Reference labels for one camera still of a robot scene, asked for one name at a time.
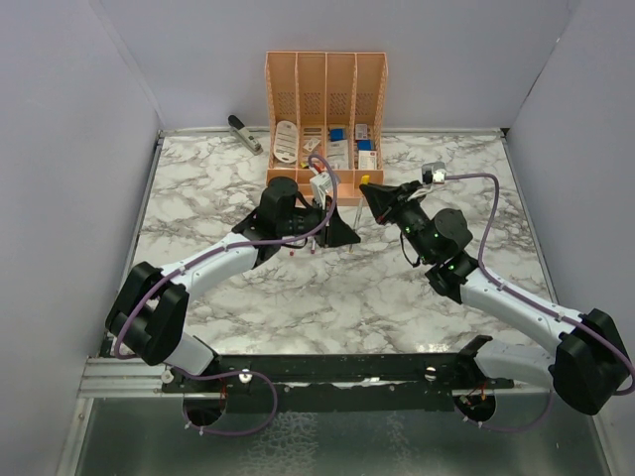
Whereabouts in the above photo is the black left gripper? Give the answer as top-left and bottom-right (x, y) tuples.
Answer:
(279, 196), (360, 249)

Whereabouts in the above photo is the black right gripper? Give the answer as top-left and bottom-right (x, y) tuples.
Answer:
(361, 180), (435, 264)

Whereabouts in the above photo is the yellow pen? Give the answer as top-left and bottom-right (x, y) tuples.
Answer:
(348, 197), (364, 254)

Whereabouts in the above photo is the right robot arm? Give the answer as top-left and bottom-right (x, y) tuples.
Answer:
(360, 181), (634, 416)

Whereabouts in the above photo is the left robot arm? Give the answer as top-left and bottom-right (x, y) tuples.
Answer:
(105, 177), (360, 392)

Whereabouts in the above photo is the white red card box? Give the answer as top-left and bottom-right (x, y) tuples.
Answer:
(357, 150), (381, 171)

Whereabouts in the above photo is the blue eraser box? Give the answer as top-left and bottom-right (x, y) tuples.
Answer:
(328, 128), (346, 142)
(356, 140), (375, 151)

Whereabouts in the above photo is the white paper packet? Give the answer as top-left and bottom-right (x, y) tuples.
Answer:
(326, 140), (349, 170)

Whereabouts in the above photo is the white red staples box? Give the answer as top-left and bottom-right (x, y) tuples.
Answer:
(354, 123), (372, 141)

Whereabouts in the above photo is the white oval label card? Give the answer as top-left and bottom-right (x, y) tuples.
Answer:
(272, 120), (299, 165)

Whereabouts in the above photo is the peach plastic desk organizer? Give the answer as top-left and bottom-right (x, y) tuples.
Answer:
(265, 51), (388, 206)

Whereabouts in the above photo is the black grey stapler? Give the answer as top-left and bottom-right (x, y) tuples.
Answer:
(227, 114), (262, 155)

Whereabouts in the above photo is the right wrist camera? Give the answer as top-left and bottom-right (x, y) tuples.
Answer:
(414, 161), (446, 197)

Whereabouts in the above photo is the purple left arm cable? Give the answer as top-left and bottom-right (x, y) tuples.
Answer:
(113, 153), (341, 437)

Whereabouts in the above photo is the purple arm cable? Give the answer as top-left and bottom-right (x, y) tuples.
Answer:
(444, 173), (635, 432)
(113, 153), (341, 437)

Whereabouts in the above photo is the black mounting rail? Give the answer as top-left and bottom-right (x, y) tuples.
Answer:
(162, 351), (514, 414)

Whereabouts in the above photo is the aluminium frame rail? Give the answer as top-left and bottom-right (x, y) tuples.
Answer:
(79, 353), (547, 398)

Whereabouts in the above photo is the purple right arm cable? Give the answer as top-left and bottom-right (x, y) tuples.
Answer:
(444, 173), (635, 432)

